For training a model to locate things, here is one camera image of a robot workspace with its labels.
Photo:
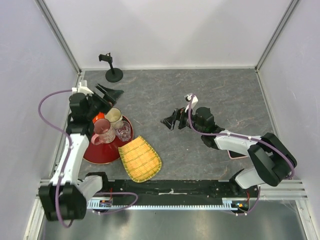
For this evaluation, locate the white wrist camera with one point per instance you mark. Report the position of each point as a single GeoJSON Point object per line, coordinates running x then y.
{"type": "Point", "coordinates": [192, 100]}
{"type": "Point", "coordinates": [82, 88]}

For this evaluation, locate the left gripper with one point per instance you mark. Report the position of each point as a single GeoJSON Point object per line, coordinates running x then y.
{"type": "Point", "coordinates": [107, 103]}

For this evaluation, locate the red round tray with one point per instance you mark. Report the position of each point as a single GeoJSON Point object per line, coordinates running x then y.
{"type": "Point", "coordinates": [106, 153]}

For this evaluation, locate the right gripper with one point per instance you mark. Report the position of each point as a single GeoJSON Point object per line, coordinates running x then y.
{"type": "Point", "coordinates": [177, 115]}

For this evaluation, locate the clear glass tumbler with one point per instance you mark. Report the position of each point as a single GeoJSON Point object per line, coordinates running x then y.
{"type": "Point", "coordinates": [123, 130]}

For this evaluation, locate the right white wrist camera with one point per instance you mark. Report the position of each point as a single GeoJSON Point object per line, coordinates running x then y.
{"type": "Point", "coordinates": [192, 100]}

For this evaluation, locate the cream ceramic cup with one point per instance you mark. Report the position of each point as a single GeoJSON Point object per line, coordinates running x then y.
{"type": "Point", "coordinates": [114, 116]}

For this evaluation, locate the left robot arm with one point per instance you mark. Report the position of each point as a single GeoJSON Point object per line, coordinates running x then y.
{"type": "Point", "coordinates": [64, 198]}

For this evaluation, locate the woven bamboo basket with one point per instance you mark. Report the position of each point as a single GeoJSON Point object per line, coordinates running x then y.
{"type": "Point", "coordinates": [140, 160]}

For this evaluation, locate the grey cable duct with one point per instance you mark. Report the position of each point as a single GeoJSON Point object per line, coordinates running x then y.
{"type": "Point", "coordinates": [100, 204]}

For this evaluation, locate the pink case smartphone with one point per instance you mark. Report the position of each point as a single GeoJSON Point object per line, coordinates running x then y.
{"type": "Point", "coordinates": [234, 155]}

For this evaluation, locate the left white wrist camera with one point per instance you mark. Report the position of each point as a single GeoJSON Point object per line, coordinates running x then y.
{"type": "Point", "coordinates": [82, 88]}

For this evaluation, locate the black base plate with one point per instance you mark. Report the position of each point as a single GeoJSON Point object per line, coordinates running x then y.
{"type": "Point", "coordinates": [181, 192]}

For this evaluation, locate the orange bowl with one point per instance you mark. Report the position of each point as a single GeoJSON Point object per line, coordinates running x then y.
{"type": "Point", "coordinates": [99, 116]}

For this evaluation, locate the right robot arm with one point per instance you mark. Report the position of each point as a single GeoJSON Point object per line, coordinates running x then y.
{"type": "Point", "coordinates": [272, 161]}

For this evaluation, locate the black phone stand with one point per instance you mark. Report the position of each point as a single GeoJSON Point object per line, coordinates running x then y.
{"type": "Point", "coordinates": [112, 75]}

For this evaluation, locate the pink plastic mug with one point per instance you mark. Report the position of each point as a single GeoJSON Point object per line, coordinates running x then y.
{"type": "Point", "coordinates": [104, 132]}

